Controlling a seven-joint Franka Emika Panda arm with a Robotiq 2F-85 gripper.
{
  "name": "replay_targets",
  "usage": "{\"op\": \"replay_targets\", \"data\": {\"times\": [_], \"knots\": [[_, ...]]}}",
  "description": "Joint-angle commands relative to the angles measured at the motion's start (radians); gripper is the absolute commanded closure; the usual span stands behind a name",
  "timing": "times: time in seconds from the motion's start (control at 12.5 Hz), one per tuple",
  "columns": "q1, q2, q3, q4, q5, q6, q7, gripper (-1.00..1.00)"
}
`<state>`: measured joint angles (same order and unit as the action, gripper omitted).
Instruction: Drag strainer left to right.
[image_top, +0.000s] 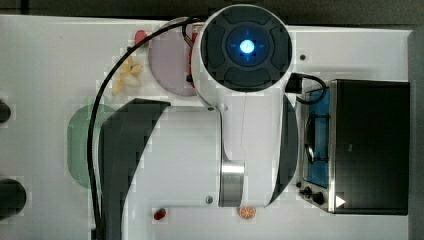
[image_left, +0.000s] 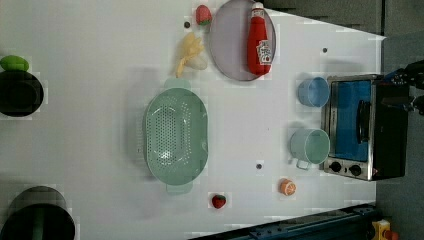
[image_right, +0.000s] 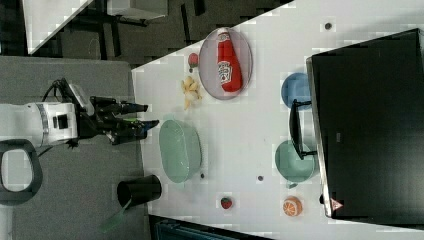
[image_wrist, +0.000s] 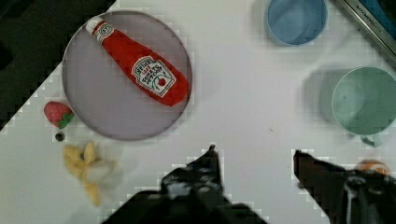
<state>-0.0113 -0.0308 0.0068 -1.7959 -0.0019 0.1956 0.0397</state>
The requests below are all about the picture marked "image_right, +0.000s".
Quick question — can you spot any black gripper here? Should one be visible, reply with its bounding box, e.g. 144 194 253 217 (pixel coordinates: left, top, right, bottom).
77 96 159 145

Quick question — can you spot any green plastic strainer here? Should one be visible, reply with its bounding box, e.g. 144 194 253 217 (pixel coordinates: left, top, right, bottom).
159 118 202 184

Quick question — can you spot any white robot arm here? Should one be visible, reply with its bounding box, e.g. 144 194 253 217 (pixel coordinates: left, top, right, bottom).
1 96 159 148

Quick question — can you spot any peeled banana toy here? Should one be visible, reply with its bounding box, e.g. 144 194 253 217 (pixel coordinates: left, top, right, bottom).
181 76 202 110

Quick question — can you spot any black cylinder cup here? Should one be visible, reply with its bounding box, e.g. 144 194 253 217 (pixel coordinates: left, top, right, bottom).
117 175 162 209

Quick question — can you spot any strawberry toy near plate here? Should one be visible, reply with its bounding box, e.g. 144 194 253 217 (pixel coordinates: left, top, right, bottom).
188 53 199 68

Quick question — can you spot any purple round plate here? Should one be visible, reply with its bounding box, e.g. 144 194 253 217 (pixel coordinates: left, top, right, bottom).
198 28 252 100

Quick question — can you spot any green marker object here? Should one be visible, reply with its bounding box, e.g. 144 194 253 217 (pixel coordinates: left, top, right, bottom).
99 200 131 233

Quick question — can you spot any red ketchup bottle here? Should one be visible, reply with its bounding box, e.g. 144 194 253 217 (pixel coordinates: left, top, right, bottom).
217 28 243 92

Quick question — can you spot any strawberry toy near edge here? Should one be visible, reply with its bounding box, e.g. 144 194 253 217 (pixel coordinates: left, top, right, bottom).
220 197 233 209

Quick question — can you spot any blue plastic cup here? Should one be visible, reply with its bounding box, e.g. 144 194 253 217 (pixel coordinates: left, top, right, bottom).
281 73 311 108

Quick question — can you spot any green plastic cup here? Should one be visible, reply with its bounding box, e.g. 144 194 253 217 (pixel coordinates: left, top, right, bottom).
275 140 319 184

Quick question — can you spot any orange slice toy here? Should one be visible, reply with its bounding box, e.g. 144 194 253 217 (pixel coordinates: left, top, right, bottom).
283 196 303 217

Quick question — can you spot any black toaster oven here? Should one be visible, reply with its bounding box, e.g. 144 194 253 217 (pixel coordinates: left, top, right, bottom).
290 28 424 229

